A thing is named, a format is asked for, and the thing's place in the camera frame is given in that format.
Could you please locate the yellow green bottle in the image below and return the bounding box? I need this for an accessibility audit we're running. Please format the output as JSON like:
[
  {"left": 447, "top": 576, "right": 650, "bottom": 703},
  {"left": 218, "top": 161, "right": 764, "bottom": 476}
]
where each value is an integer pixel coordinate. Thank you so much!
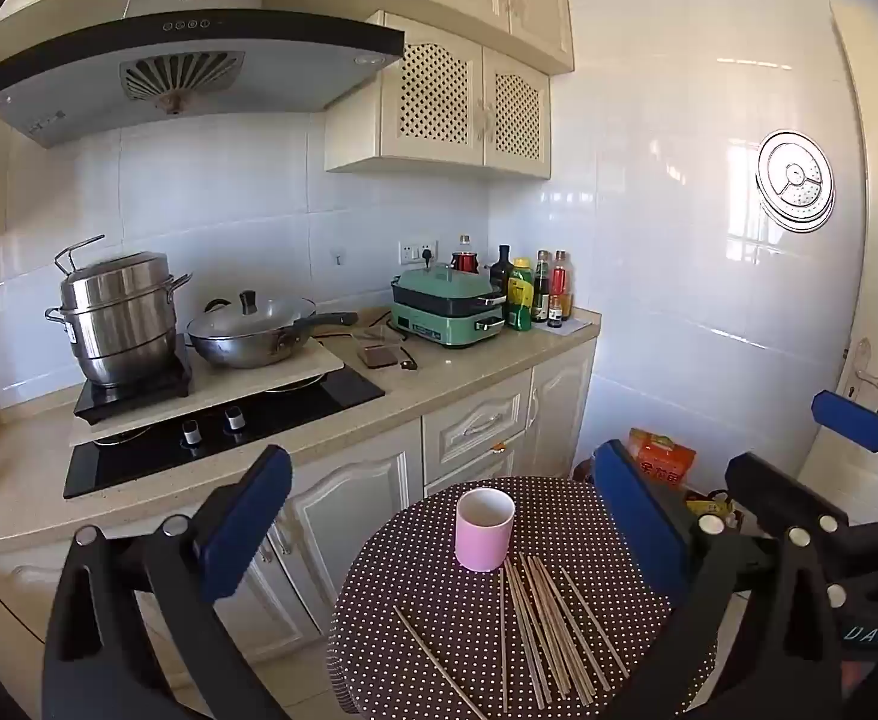
[{"left": 508, "top": 256, "right": 535, "bottom": 332}]

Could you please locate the dark woven basket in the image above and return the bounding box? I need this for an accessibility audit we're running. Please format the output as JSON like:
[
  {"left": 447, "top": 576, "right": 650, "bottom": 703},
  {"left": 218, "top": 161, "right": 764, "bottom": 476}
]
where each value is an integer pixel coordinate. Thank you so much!
[{"left": 679, "top": 487, "right": 744, "bottom": 537}]

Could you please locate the bundle of wooden chopsticks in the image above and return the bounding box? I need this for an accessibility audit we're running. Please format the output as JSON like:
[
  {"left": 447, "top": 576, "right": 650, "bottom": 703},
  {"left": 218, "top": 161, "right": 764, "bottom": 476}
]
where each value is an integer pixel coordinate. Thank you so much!
[{"left": 394, "top": 555, "right": 631, "bottom": 717}]

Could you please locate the steel wok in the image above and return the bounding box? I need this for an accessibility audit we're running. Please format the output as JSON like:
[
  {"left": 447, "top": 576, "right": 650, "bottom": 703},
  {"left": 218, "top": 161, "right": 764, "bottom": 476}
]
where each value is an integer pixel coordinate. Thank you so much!
[{"left": 185, "top": 291, "right": 359, "bottom": 370}]

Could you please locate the clear plastic box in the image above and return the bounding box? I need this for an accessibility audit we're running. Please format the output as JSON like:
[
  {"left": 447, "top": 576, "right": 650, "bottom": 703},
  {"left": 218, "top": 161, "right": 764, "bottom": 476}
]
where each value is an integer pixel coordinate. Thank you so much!
[{"left": 350, "top": 324, "right": 410, "bottom": 352}]

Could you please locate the metal door handle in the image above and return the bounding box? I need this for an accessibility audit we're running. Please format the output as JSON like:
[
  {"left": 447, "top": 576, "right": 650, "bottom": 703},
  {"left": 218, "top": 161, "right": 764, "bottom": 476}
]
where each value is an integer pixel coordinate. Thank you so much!
[{"left": 844, "top": 337, "right": 878, "bottom": 398}]

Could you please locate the black power cable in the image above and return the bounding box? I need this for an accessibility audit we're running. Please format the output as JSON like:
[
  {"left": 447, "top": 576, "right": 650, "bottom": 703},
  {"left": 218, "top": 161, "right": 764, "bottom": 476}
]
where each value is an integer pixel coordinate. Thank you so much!
[{"left": 311, "top": 326, "right": 419, "bottom": 372}]

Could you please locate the dark sauce bottle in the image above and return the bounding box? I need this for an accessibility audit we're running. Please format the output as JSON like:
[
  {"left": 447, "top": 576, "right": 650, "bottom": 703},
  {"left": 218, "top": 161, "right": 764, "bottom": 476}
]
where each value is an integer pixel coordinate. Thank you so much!
[{"left": 532, "top": 250, "right": 552, "bottom": 323}]

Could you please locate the glass wok lid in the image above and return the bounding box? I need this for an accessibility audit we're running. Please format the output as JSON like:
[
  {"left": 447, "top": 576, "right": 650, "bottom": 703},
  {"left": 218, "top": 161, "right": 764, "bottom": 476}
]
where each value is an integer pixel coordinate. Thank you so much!
[{"left": 187, "top": 290, "right": 318, "bottom": 342}]

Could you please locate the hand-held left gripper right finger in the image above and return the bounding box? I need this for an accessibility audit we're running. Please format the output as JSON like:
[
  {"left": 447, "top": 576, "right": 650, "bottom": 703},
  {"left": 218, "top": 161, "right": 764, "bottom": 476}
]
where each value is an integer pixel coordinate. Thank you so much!
[{"left": 592, "top": 439, "right": 845, "bottom": 720}]

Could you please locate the black induction cooker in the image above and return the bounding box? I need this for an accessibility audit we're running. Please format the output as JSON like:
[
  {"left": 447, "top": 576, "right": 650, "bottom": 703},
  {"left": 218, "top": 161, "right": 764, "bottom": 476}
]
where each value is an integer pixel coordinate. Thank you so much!
[{"left": 73, "top": 352, "right": 194, "bottom": 425}]

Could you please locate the orange box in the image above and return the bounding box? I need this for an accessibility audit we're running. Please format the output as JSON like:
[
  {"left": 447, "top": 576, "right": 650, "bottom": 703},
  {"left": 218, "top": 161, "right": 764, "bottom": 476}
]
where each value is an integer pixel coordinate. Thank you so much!
[{"left": 626, "top": 427, "right": 697, "bottom": 492}]

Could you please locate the steel steamer pot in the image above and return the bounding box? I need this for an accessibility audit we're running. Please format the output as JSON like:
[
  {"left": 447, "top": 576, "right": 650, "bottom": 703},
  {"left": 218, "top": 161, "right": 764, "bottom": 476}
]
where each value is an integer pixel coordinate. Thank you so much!
[{"left": 44, "top": 235, "right": 194, "bottom": 389}]

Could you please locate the round white wall ornament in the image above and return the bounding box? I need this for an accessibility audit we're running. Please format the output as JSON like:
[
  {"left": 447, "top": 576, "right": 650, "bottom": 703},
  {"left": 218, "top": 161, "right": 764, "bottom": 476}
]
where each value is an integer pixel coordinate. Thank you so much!
[{"left": 755, "top": 129, "right": 836, "bottom": 233}]

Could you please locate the red label sauce bottle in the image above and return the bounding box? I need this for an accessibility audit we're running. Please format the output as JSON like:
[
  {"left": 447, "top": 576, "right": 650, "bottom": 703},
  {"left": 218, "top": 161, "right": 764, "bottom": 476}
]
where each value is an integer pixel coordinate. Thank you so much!
[{"left": 551, "top": 250, "right": 573, "bottom": 320}]

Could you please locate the round polka-dot table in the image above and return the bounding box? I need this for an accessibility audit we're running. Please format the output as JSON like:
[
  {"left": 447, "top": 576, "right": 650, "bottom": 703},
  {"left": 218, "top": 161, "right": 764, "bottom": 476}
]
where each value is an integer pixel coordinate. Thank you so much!
[{"left": 326, "top": 476, "right": 717, "bottom": 720}]

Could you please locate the black glass gas hob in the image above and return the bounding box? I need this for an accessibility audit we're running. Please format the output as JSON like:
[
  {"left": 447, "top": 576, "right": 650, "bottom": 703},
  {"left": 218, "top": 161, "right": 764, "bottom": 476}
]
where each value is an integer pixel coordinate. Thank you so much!
[{"left": 62, "top": 364, "right": 386, "bottom": 500}]

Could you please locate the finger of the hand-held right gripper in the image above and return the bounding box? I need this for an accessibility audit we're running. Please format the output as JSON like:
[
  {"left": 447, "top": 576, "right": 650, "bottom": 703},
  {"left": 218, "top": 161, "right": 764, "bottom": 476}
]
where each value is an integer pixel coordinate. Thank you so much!
[
  {"left": 811, "top": 390, "right": 878, "bottom": 466},
  {"left": 724, "top": 452, "right": 878, "bottom": 586}
]

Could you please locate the cream lattice wall cabinet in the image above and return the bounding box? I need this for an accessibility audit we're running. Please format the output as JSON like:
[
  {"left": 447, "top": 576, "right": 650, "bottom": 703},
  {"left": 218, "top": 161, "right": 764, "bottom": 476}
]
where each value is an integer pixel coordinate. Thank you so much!
[{"left": 323, "top": 11, "right": 554, "bottom": 181}]

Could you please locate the pink cup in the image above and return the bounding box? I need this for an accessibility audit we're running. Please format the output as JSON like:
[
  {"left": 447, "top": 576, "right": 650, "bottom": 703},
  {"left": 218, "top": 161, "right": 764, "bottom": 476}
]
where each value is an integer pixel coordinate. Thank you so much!
[{"left": 455, "top": 487, "right": 516, "bottom": 572}]

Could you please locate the green electric grill pot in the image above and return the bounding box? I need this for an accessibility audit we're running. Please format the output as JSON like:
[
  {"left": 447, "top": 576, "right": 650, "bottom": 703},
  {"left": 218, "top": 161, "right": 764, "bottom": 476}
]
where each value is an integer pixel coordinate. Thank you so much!
[{"left": 389, "top": 264, "right": 507, "bottom": 350}]

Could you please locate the grey range hood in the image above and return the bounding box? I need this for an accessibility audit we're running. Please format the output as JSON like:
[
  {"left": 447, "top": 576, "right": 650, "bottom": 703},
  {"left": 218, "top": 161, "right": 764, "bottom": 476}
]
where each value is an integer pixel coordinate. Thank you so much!
[{"left": 0, "top": 0, "right": 406, "bottom": 149}]

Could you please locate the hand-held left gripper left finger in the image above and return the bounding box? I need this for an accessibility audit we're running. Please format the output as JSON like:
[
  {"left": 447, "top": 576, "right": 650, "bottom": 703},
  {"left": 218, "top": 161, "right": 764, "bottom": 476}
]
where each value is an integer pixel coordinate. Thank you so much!
[{"left": 41, "top": 444, "right": 293, "bottom": 720}]

